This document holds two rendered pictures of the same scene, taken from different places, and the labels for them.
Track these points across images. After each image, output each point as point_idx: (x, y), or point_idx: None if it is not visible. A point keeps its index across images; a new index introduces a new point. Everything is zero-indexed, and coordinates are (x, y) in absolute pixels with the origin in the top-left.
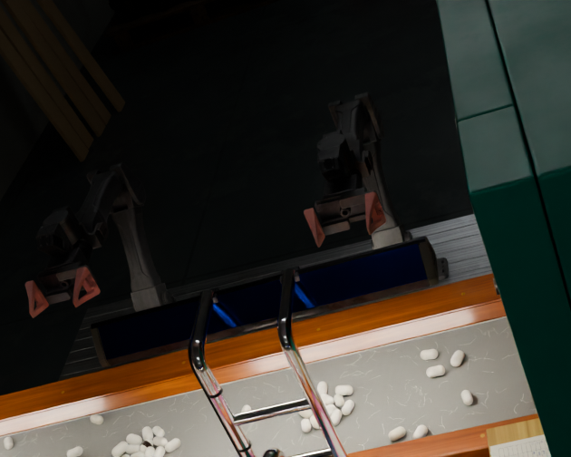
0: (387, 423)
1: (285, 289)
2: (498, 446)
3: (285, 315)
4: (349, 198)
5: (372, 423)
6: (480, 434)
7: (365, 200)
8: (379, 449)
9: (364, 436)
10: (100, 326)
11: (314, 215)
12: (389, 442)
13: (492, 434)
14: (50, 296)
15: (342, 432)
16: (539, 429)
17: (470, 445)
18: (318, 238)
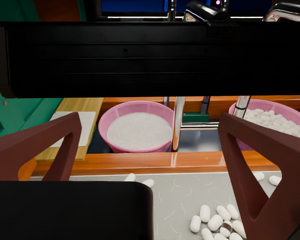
0: (156, 201)
1: (206, 5)
2: (80, 145)
3: (192, 1)
4: (74, 182)
5: (170, 204)
6: (88, 161)
7: (4, 147)
8: (158, 165)
9: (175, 193)
10: None
11: (286, 145)
12: (154, 184)
13: (80, 153)
14: None
15: (195, 201)
16: (51, 151)
17: (97, 155)
18: (226, 132)
